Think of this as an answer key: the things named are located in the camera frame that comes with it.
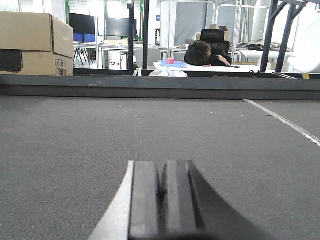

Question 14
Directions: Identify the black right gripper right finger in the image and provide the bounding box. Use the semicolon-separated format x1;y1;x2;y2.
161;160;274;240

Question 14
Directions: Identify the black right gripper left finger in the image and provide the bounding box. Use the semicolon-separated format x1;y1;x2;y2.
89;160;160;240

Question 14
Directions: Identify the dark grey conveyor belt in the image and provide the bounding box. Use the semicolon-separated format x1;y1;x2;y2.
0;96;320;240

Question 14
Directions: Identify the pink block on tray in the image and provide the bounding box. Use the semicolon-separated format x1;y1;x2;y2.
166;58;175;65

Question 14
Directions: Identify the clear plastic bag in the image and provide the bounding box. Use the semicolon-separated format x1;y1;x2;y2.
149;67;188;78

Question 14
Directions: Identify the light blue tray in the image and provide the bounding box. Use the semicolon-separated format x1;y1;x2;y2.
158;60;186;68

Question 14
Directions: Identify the white table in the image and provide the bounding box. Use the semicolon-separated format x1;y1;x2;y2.
168;64;262;73

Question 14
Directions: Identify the person in black clothes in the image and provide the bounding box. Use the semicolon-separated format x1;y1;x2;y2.
184;40;232;67

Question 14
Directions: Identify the grey office chair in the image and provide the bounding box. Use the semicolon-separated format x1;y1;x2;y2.
135;47;162;70

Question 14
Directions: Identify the black office chair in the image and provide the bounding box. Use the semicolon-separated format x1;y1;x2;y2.
200;28;230;54

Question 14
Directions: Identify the lower cardboard box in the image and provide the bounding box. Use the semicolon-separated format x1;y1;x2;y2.
0;49;74;76

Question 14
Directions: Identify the cardboard box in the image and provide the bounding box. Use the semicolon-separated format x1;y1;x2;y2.
0;11;74;58
0;49;74;76

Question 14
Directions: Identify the black monitor right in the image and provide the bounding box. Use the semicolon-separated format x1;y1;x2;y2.
105;17;130;38

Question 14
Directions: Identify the black monitor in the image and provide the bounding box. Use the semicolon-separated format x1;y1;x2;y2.
69;13;95;35
105;17;130;38

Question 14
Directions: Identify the black monitor left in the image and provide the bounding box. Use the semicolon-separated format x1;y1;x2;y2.
69;13;95;35

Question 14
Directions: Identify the upper cardboard box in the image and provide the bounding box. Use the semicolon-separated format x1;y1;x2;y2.
0;11;74;58

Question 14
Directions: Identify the black conveyor side rail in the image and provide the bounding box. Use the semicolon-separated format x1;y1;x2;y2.
0;75;320;101

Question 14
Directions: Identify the dark blue steel rack post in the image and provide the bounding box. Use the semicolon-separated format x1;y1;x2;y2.
260;0;312;73

